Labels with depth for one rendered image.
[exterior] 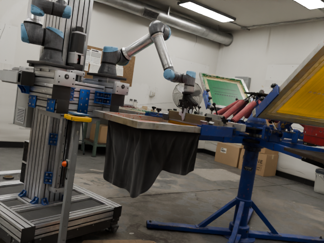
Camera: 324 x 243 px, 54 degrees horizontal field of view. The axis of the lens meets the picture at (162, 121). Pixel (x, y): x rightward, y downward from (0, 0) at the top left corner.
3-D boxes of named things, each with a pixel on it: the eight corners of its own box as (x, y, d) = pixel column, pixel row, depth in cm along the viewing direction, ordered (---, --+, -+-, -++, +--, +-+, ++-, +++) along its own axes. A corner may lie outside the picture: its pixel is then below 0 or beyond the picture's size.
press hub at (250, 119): (240, 249, 263) (267, 87, 255) (207, 230, 294) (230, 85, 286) (268, 242, 287) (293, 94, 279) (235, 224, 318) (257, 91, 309)
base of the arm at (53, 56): (34, 60, 211) (36, 46, 210) (54, 65, 222) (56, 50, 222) (47, 61, 201) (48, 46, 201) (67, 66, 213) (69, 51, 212)
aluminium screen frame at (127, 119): (136, 128, 174) (137, 121, 173) (92, 114, 220) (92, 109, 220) (231, 135, 221) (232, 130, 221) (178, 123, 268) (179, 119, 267)
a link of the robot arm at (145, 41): (106, 53, 258) (160, 17, 236) (116, 56, 272) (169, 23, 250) (111, 66, 256) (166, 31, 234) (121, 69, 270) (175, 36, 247)
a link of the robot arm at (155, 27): (154, 13, 226) (176, 75, 218) (161, 18, 236) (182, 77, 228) (141, 21, 231) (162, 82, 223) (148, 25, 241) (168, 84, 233)
